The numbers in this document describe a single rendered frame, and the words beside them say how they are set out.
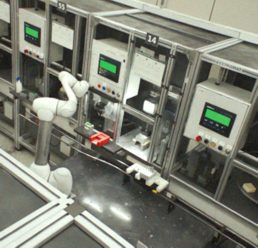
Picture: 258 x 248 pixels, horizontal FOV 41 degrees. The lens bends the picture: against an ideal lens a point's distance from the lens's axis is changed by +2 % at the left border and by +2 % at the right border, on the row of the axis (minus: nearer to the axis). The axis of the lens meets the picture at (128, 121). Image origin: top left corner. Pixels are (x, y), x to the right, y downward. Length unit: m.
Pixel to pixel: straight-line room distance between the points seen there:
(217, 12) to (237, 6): 0.35
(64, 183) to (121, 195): 0.55
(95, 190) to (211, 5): 4.35
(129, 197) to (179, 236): 0.55
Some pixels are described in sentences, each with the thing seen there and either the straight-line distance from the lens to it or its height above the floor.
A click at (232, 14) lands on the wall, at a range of 6.40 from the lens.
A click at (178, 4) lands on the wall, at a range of 6.85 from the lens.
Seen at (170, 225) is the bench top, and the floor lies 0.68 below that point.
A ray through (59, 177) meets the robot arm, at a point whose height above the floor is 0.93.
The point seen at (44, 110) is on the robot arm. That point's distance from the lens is 2.74.
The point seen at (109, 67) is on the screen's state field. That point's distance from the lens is 3.13.
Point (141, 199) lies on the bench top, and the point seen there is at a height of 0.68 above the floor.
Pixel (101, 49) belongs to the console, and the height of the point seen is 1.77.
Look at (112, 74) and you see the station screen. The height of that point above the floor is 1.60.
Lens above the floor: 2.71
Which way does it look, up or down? 28 degrees down
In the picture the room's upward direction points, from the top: 10 degrees clockwise
